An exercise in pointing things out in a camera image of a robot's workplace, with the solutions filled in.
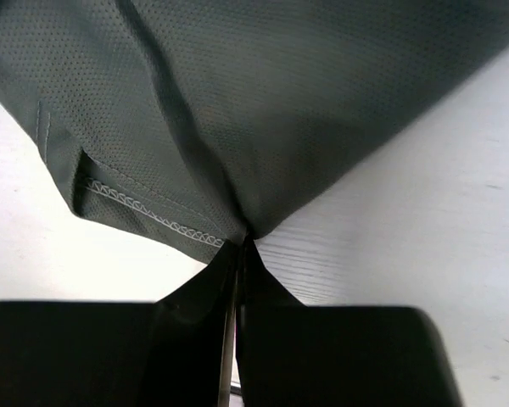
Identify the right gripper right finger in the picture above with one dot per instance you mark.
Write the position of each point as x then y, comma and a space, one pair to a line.
292, 354

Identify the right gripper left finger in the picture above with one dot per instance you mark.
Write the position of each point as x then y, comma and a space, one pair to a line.
173, 352

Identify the dark grey t-shirt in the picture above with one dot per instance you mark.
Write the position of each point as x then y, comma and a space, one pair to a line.
194, 123

